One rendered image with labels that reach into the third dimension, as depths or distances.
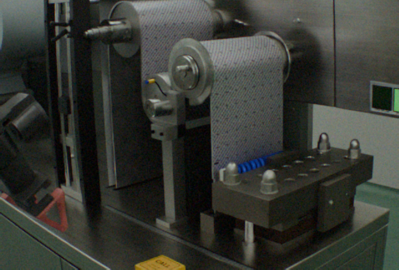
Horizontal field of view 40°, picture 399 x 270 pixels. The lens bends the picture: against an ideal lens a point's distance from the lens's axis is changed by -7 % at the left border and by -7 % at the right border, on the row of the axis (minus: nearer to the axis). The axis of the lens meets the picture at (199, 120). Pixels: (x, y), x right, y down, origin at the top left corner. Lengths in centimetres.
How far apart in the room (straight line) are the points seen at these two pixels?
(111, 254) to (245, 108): 44
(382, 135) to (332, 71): 272
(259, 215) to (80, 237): 41
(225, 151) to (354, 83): 35
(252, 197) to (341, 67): 43
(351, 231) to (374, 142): 288
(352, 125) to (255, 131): 292
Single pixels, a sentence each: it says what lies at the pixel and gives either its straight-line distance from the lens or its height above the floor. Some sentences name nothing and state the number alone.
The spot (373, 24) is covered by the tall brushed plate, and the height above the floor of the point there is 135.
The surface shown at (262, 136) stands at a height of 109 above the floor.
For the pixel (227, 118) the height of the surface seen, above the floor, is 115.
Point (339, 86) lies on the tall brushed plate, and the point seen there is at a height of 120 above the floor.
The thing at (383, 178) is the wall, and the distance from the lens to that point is 421.
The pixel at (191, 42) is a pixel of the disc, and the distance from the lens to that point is 127.
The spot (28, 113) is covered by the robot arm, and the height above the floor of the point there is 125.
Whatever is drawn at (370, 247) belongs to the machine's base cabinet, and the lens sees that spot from 143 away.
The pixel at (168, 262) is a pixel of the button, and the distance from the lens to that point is 113.
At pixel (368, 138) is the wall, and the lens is 421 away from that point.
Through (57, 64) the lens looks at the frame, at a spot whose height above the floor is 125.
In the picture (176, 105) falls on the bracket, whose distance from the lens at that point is 129.
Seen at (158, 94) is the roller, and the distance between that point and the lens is 138.
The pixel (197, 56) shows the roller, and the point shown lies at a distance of 125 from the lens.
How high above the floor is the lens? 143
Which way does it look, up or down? 13 degrees down
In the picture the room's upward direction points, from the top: 2 degrees counter-clockwise
